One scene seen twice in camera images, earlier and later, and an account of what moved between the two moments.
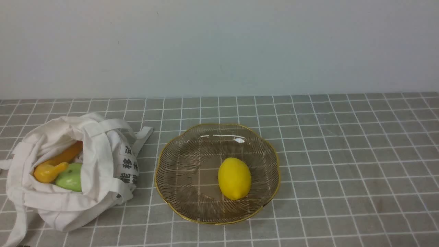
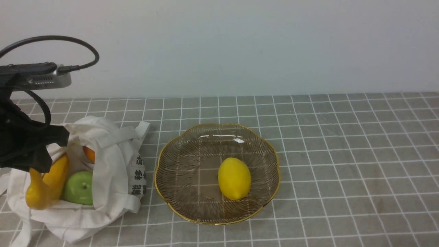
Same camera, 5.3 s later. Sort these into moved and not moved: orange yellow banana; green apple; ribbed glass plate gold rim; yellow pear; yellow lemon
Moved: orange yellow banana; yellow pear; green apple
Not moved: ribbed glass plate gold rim; yellow lemon
